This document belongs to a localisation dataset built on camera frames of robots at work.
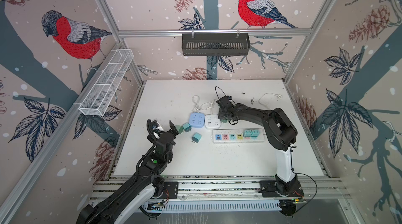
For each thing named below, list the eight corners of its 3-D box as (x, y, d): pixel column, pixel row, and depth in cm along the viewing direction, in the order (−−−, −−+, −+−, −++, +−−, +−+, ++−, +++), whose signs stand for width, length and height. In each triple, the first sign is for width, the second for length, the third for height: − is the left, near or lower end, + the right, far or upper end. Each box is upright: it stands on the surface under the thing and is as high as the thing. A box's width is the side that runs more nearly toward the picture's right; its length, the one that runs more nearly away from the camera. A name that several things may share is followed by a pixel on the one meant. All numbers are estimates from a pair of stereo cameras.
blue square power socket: (188, 127, 97) (188, 125, 95) (189, 114, 104) (189, 112, 101) (204, 127, 97) (204, 125, 95) (204, 114, 104) (204, 112, 101)
